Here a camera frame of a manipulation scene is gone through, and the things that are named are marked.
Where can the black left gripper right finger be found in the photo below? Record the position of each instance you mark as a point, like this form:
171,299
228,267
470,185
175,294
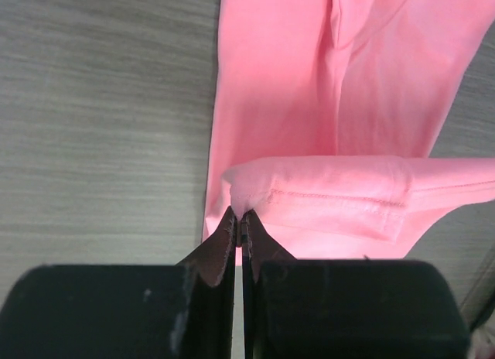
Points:
349,308

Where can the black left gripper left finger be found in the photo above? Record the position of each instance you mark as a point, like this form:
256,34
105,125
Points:
127,311

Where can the pink t shirt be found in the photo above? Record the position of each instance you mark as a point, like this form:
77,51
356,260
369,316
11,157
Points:
326,112

